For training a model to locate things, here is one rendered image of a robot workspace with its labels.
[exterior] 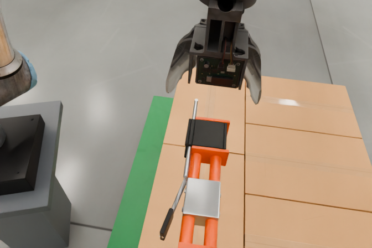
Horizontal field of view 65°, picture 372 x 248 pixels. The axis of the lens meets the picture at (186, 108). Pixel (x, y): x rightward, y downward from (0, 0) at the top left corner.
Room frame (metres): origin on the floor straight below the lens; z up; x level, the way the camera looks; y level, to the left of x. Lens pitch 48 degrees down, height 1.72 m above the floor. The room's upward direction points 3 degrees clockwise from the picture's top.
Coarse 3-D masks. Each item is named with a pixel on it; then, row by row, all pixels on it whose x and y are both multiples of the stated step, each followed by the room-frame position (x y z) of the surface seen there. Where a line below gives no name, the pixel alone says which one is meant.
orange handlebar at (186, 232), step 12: (192, 156) 0.32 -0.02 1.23; (216, 156) 0.32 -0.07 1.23; (192, 168) 0.29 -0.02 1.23; (216, 168) 0.30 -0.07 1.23; (216, 180) 0.27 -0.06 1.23; (180, 228) 0.18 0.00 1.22; (192, 228) 0.18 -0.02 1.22; (216, 228) 0.18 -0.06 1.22; (180, 240) 0.16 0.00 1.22; (192, 240) 0.16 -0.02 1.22; (204, 240) 0.16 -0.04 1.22; (216, 240) 0.17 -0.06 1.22
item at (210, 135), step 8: (200, 120) 0.40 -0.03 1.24; (208, 120) 0.40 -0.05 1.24; (216, 120) 0.40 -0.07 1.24; (224, 120) 0.41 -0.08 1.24; (200, 128) 0.38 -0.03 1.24; (208, 128) 0.38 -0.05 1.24; (216, 128) 0.38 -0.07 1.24; (224, 128) 0.38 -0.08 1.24; (200, 136) 0.36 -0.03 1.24; (208, 136) 0.36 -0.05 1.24; (216, 136) 0.36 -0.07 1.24; (224, 136) 0.36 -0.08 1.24; (192, 144) 0.34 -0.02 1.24; (200, 144) 0.34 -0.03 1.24; (208, 144) 0.34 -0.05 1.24; (216, 144) 0.34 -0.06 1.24; (224, 144) 0.34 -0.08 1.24; (192, 152) 0.33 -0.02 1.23; (200, 152) 0.33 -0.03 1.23; (208, 152) 0.33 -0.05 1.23; (216, 152) 0.33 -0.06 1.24; (224, 152) 0.32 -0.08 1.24; (208, 160) 0.33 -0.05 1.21; (224, 160) 0.32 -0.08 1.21
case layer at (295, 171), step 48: (192, 96) 1.17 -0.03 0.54; (240, 96) 1.19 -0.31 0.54; (288, 96) 1.21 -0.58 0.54; (336, 96) 1.23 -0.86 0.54; (240, 144) 0.85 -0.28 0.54; (288, 144) 0.87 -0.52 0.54; (336, 144) 0.89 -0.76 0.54; (240, 192) 0.60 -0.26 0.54; (288, 192) 0.61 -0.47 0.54; (336, 192) 0.63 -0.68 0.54; (144, 240) 0.38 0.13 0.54; (240, 240) 0.40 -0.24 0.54; (288, 240) 0.41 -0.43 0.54; (336, 240) 0.42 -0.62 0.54
